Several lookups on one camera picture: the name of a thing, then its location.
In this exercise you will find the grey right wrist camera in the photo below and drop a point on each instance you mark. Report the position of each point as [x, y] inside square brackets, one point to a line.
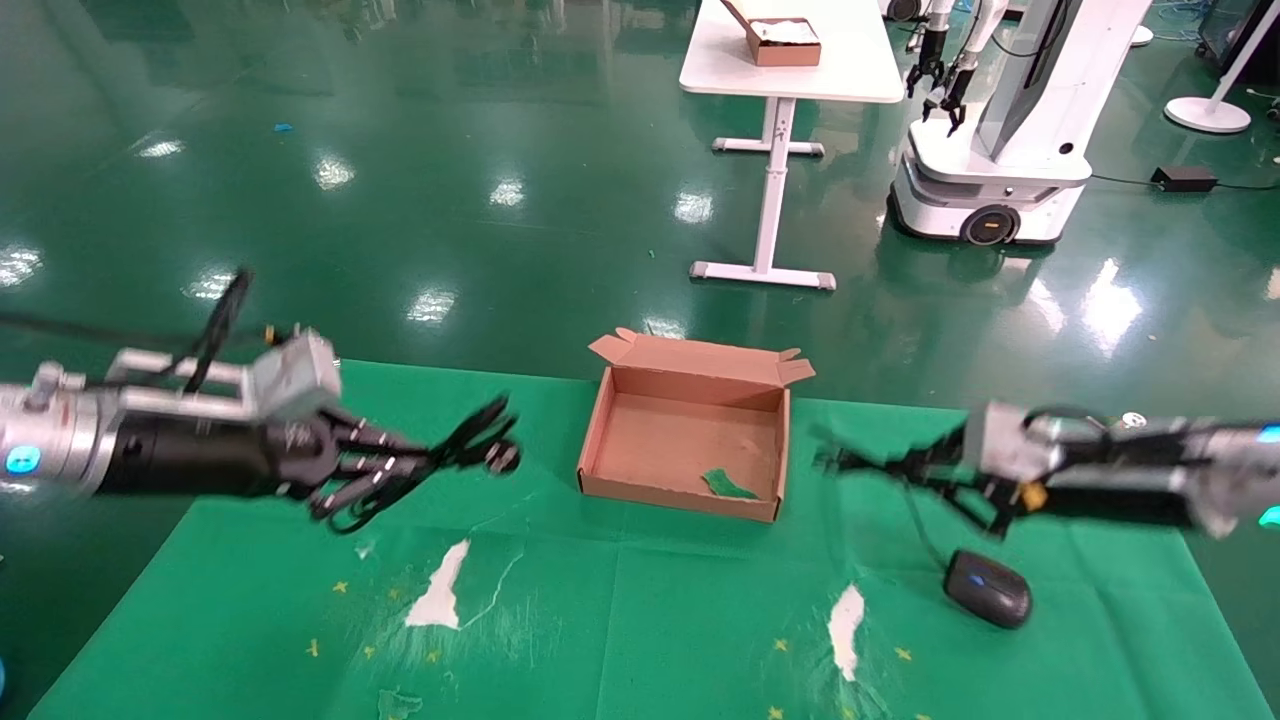
[1005, 440]

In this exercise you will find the black computer mouse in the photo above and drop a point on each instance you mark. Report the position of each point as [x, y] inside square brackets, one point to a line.
[990, 588]

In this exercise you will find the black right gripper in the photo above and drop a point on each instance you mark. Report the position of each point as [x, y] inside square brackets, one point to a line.
[1120, 497]

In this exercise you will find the white height-adjustable table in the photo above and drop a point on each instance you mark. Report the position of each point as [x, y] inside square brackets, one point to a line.
[850, 60]

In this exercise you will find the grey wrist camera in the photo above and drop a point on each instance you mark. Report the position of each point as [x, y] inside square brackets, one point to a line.
[1005, 440]
[290, 378]

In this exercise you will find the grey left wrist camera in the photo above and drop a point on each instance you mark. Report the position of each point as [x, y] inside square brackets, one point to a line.
[290, 378]

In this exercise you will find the black floor power adapter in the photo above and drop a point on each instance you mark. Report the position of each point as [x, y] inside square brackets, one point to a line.
[1183, 179]

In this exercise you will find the white wheeled robot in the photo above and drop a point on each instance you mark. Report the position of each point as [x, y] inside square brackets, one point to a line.
[1020, 150]

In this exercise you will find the open brown cardboard box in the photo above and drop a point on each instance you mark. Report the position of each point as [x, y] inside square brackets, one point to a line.
[690, 430]

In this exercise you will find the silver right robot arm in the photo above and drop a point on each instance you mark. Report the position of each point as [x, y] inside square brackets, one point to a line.
[1240, 480]

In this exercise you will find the brown box with white contents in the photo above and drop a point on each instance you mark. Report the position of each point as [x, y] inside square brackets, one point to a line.
[785, 42]

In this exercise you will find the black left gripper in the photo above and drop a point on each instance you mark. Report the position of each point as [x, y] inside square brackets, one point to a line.
[200, 455]

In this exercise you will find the green table cloth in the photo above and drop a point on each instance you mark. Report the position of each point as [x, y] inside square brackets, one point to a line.
[650, 600]

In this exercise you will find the white stand with round base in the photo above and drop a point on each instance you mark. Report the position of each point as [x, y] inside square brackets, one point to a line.
[1208, 112]

